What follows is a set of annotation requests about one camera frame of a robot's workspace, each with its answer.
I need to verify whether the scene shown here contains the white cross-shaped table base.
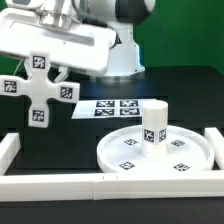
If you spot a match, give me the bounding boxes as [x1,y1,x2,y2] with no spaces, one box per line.
[0,51,80,128]

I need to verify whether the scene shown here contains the white fence bar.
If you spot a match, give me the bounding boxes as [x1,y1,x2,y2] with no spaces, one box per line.
[204,127,224,170]
[0,133,21,176]
[0,170,224,202]

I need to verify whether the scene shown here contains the white front fence bar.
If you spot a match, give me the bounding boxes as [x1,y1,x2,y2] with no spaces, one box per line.
[0,170,224,202]

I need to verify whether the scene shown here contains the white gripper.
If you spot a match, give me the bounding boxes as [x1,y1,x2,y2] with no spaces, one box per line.
[0,8,116,83]

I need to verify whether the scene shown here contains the white left fence bar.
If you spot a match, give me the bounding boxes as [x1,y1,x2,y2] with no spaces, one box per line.
[0,133,21,176]

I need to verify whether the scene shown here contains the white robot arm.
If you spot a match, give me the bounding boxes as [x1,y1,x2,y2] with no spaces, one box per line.
[0,0,156,77]

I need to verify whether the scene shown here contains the white right fence bar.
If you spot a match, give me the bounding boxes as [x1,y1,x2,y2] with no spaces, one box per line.
[204,127,224,170]

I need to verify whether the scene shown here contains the white marker tag board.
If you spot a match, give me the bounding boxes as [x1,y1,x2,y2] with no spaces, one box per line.
[72,99,146,119]

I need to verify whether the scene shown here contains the white cable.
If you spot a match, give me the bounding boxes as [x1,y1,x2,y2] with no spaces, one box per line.
[13,59,26,78]

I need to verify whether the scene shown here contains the white round table top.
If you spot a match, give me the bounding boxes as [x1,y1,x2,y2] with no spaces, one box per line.
[97,125,214,175]

